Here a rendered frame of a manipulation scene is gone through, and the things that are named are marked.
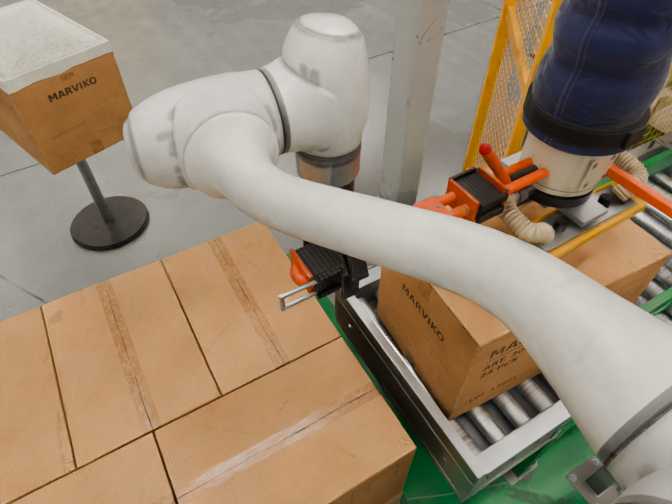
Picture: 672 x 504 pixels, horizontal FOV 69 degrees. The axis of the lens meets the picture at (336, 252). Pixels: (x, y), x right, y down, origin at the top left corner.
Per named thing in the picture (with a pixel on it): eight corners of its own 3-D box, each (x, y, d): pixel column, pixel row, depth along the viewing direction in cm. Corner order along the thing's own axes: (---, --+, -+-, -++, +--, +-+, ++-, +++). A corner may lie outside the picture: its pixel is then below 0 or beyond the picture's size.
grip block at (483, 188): (472, 185, 103) (478, 163, 99) (505, 213, 98) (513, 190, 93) (441, 199, 100) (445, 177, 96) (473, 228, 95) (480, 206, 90)
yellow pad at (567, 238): (609, 185, 118) (617, 169, 115) (645, 210, 113) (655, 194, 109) (505, 239, 107) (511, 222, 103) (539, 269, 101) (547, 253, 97)
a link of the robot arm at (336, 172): (340, 112, 69) (339, 146, 74) (282, 130, 66) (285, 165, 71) (375, 145, 64) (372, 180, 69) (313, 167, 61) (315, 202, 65)
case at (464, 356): (521, 251, 176) (559, 163, 146) (607, 338, 152) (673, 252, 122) (375, 313, 158) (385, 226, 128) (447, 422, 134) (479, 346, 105)
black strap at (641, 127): (574, 76, 108) (581, 59, 105) (669, 129, 95) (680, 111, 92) (499, 106, 101) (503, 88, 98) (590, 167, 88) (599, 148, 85)
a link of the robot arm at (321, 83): (343, 107, 70) (257, 132, 66) (344, -8, 58) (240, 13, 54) (382, 148, 64) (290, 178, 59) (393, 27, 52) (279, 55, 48)
